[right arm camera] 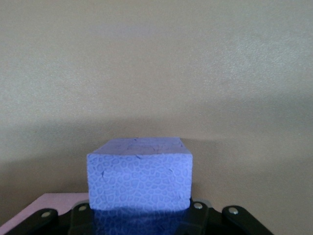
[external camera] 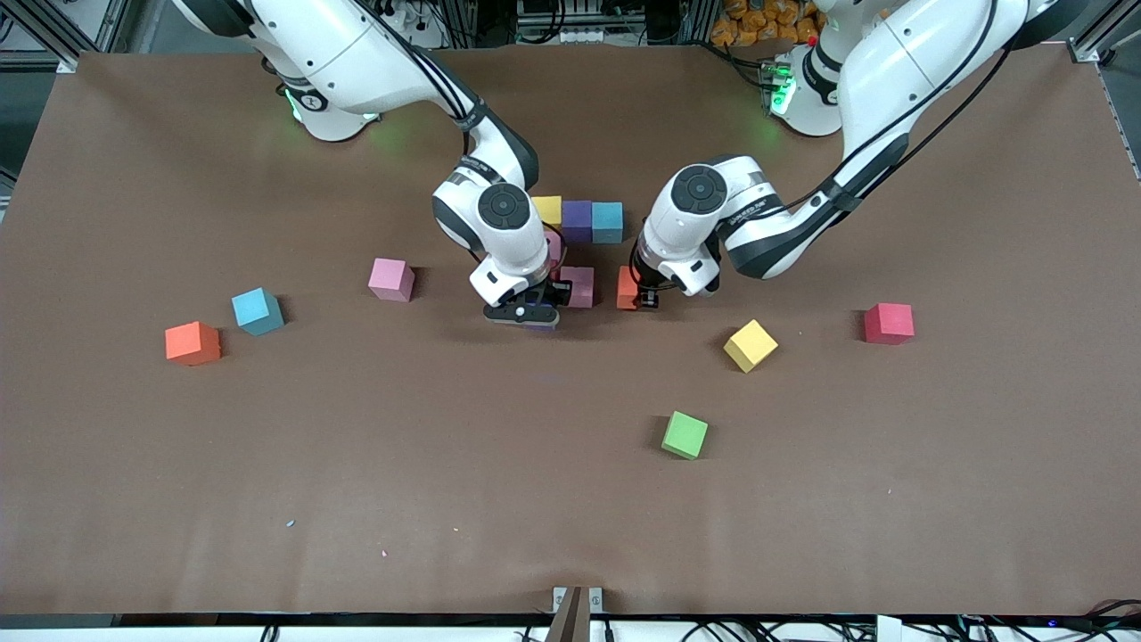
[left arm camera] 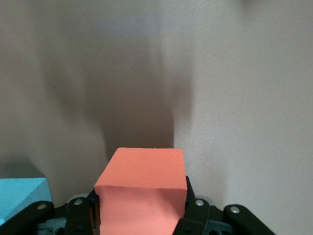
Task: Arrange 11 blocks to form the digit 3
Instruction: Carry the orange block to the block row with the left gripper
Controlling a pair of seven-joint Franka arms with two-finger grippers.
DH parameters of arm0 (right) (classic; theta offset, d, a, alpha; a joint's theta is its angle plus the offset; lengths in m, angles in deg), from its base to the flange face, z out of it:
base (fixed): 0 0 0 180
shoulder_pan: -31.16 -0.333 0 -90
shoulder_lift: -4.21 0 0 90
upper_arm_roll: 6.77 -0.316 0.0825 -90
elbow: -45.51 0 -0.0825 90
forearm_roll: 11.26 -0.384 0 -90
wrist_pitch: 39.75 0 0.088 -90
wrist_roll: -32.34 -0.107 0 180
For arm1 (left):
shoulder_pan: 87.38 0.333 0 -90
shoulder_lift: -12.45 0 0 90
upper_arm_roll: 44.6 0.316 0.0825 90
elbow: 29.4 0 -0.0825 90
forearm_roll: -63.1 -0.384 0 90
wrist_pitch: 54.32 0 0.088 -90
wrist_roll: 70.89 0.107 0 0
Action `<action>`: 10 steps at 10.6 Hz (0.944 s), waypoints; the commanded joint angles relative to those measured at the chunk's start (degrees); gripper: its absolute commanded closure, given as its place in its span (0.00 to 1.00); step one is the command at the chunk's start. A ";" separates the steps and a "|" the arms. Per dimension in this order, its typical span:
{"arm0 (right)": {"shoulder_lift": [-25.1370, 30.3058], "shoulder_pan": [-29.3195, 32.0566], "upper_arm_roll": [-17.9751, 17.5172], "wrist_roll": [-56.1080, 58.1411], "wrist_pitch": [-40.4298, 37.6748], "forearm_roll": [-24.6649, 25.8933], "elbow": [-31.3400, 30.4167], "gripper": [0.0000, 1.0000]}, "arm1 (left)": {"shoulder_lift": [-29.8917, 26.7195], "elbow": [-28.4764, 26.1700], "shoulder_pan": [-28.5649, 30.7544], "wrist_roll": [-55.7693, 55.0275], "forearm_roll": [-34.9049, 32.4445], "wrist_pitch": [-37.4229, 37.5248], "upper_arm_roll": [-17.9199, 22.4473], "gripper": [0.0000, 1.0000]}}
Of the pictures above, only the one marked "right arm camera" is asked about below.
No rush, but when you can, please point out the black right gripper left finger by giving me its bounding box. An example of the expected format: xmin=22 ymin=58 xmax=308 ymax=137
xmin=0 ymin=200 xmax=96 ymax=235

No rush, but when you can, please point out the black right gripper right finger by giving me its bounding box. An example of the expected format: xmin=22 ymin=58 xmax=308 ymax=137
xmin=175 ymin=197 xmax=274 ymax=235

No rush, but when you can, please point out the pink foam cube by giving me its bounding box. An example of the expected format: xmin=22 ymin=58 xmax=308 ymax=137
xmin=0 ymin=192 xmax=90 ymax=228

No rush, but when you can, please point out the purple foam cube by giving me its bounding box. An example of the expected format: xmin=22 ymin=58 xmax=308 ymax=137
xmin=87 ymin=137 xmax=194 ymax=235

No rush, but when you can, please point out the brown table cover sheet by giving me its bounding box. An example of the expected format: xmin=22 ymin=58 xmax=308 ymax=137
xmin=0 ymin=0 xmax=313 ymax=235

